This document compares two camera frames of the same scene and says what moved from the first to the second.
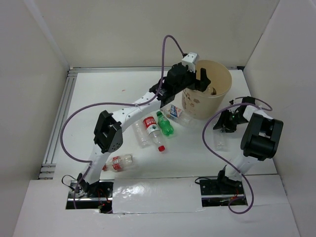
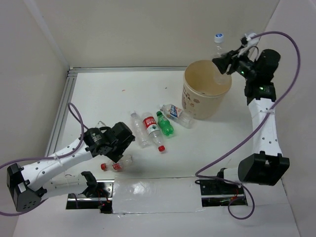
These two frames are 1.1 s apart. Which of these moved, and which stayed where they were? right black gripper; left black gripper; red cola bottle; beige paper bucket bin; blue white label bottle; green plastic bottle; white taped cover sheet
Moved: right black gripper; left black gripper
Stayed: green plastic bottle; white taped cover sheet; beige paper bucket bin; blue white label bottle; red cola bottle
